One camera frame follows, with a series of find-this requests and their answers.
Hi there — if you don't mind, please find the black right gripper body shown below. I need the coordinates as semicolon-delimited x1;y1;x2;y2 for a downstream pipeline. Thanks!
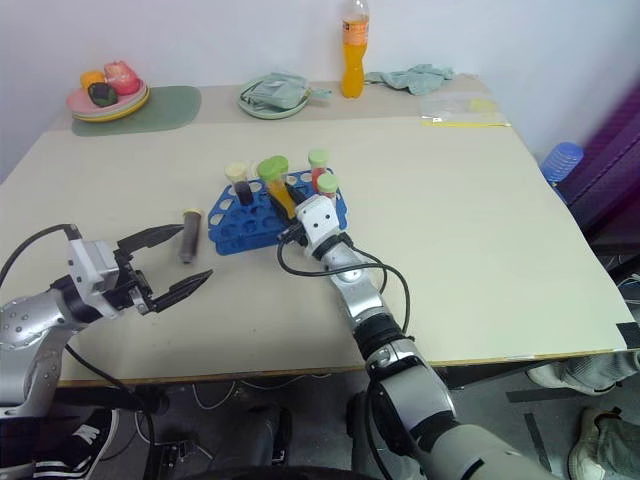
276;201;309;248

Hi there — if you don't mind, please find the yellow tape strip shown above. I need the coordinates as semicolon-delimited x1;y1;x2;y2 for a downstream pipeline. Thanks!
419;118;513;129

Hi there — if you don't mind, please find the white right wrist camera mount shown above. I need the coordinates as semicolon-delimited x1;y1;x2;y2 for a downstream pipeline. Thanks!
294;194;342;252

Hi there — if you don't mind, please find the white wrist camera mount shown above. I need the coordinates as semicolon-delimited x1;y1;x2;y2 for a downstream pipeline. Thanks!
294;194;342;252
66;238;122;319

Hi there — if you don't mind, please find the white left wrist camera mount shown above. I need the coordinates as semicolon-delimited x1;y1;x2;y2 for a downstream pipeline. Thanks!
66;238;122;319

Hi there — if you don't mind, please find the purple fabric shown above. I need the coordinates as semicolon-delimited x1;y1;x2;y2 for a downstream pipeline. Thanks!
552;79;640;236

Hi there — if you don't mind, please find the pink plate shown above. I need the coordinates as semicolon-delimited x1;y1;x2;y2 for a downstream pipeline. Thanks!
65;79;149;117

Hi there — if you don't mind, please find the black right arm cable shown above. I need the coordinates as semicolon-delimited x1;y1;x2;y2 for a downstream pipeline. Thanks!
276;237;412;335

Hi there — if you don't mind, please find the light green plate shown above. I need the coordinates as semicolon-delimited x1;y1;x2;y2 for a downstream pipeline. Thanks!
236;77;333;121

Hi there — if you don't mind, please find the light green pouch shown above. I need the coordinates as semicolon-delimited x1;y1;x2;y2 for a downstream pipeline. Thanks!
240;71;312;110

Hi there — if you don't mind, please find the white shoe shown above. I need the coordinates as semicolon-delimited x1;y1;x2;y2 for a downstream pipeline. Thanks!
525;349;640;397
567;405;640;480

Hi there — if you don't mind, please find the orange drink bottle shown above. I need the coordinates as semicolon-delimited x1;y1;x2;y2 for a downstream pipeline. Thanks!
340;0;370;99

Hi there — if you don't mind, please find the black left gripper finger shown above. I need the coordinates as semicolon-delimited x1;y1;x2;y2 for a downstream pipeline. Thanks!
116;224;187;262
148;269;215;315

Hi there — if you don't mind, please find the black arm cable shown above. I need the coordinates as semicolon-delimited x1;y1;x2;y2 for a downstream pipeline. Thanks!
276;237;412;335
0;223;82;286

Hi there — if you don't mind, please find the dark green toy fruit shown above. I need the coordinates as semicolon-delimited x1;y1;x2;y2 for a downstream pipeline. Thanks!
86;81;120;108

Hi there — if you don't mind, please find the red toy fruit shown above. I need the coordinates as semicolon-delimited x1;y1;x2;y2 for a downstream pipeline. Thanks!
102;59;140;96

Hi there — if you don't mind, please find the black striped shoe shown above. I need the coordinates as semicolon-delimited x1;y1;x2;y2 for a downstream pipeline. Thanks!
30;406;123;480

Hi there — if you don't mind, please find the yellow test tube green cap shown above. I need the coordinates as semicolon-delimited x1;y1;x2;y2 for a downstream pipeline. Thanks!
256;155;297;212

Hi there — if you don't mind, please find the light green cloth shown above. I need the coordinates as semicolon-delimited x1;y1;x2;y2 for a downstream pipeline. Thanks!
364;63;456;97

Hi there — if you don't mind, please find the red test tube green cap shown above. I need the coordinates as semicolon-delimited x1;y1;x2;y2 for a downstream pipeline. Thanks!
306;149;329;193

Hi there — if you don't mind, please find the orange toy fruit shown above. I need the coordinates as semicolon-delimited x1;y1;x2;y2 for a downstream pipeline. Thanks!
79;70;107;92

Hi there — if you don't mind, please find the small test tube green cap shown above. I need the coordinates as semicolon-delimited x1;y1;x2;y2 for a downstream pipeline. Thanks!
316;172;341;201

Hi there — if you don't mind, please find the clear plastic bag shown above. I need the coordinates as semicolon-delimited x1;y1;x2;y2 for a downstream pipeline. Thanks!
417;94;501;123

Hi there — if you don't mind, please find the blue test tube rack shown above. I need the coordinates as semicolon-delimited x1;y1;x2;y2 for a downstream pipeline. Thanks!
207;168;350;257

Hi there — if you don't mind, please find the green placemat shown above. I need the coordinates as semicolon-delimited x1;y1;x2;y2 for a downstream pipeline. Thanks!
69;84;203;138

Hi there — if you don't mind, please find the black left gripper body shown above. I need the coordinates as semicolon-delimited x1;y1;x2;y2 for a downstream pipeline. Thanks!
102;246;155;318

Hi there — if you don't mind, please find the grey test tube beige cap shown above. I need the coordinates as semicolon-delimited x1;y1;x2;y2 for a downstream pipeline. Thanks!
178;207;204;266

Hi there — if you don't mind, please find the yellow plate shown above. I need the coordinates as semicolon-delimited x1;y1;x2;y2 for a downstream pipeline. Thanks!
70;85;151;123

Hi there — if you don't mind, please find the dark test tube cream cap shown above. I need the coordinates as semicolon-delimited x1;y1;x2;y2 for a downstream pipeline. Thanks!
224;161;255;208

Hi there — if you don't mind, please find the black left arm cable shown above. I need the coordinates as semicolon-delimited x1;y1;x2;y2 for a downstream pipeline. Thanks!
0;223;82;286

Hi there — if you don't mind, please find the blue water jug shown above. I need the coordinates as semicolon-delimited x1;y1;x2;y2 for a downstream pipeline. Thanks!
540;141;586;188

